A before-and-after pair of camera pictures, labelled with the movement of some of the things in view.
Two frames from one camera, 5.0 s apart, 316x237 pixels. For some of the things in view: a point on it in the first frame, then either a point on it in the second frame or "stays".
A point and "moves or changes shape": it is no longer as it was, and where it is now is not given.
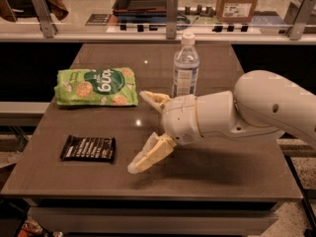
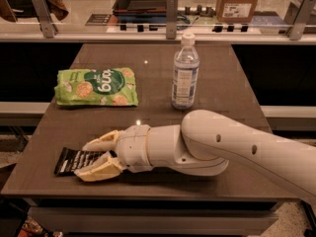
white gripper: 179,118 -> 133,145
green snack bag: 113,86 stays
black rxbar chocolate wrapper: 82,148 moves or changes shape
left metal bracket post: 44,18 stays
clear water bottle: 186,62 stays
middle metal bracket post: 171,15 stays
